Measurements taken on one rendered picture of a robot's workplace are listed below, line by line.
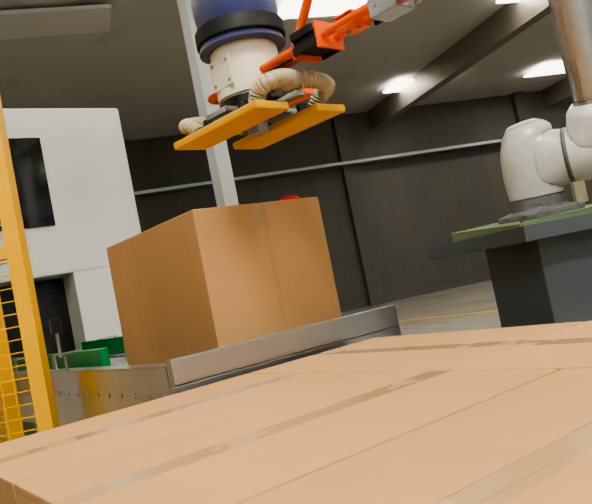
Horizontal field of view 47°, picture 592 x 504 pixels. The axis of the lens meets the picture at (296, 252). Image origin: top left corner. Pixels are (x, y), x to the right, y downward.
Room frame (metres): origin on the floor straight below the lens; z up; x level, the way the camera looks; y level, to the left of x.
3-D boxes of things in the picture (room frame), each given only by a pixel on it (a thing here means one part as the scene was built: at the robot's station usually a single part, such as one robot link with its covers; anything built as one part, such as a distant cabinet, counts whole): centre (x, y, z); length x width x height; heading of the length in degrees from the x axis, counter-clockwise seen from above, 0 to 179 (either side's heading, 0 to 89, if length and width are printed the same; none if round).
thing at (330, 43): (1.49, -0.14, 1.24); 0.10 x 0.08 x 0.06; 133
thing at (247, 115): (1.61, 0.10, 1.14); 0.34 x 0.10 x 0.05; 43
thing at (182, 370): (1.71, 0.05, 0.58); 0.70 x 0.03 x 0.06; 126
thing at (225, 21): (1.68, 0.03, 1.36); 0.23 x 0.23 x 0.04
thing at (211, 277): (2.01, 0.25, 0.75); 0.60 x 0.40 x 0.40; 37
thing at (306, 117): (1.74, -0.04, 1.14); 0.34 x 0.10 x 0.05; 43
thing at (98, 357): (2.78, 1.17, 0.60); 1.60 x 0.11 x 0.09; 36
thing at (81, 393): (2.46, 1.00, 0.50); 2.31 x 0.05 x 0.19; 36
